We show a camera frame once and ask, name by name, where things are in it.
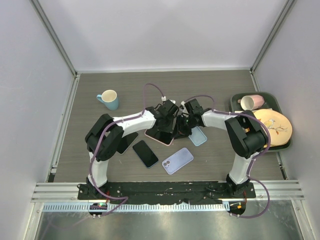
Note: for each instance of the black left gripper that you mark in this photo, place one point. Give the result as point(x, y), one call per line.
point(169, 128)

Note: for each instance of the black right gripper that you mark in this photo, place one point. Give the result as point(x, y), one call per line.
point(181, 131)

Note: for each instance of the pink phone case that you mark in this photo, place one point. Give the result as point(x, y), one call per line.
point(158, 138)

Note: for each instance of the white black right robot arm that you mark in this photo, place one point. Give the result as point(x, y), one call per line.
point(247, 136)

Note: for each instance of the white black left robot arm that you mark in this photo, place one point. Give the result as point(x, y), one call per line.
point(106, 134)

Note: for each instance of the light blue phone case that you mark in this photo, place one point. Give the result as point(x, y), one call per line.
point(197, 137)

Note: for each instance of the lavender phone case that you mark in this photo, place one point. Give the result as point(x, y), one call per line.
point(176, 161)

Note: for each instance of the blue edged black smartphone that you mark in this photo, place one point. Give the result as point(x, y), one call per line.
point(146, 155)

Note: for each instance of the silver edged black smartphone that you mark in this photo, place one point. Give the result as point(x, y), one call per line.
point(126, 142)

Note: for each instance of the blue ceramic mug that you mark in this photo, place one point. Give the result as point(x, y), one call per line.
point(110, 99)

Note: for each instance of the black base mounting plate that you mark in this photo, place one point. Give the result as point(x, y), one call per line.
point(164, 193)

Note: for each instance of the pink white mug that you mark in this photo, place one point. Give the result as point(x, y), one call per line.
point(251, 102)

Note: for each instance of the dark green tray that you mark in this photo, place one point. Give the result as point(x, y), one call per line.
point(270, 103)

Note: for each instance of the yellow bird plate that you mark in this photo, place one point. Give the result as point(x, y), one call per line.
point(279, 127)

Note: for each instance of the perforated white cable tray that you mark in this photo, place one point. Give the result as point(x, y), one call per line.
point(93, 207)

